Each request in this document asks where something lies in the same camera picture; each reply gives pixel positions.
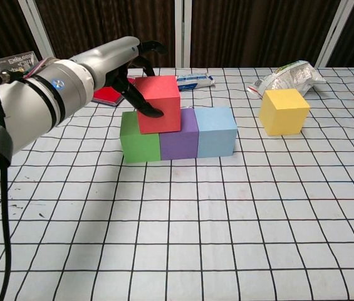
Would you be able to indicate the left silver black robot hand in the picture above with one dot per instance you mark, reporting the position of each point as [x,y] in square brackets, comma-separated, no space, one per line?
[111,59]

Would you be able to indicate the crumpled snack bag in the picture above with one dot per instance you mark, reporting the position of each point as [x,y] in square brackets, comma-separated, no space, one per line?
[292,78]

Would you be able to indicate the white grid tablecloth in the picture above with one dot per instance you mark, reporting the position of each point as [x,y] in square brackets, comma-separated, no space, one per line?
[195,235]

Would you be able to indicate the clear box with red caps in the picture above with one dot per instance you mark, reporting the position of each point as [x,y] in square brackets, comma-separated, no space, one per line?
[17,61]

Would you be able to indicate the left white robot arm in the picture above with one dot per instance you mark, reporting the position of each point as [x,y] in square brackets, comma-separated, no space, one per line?
[29,109]

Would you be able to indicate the purple foam cube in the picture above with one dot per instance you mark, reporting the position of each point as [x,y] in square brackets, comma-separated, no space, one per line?
[180,144]

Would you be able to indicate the yellow foam cube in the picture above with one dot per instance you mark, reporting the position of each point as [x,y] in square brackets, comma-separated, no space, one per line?
[286,113]

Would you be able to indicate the red ink pad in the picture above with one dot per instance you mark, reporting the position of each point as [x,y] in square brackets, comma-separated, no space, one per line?
[107,95]

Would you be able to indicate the green foam cube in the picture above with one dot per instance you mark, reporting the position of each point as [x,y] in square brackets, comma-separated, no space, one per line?
[140,147]

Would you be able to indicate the white partition frame post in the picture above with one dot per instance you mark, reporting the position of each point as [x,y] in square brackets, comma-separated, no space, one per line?
[35,28]
[183,31]
[336,31]

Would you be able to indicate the light blue foam cube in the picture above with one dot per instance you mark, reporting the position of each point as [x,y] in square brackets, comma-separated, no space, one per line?
[217,135]

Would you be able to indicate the red foam cube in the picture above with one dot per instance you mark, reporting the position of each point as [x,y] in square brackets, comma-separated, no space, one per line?
[167,103]

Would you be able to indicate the blue white toothpaste tube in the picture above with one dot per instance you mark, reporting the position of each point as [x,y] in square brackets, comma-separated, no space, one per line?
[195,81]

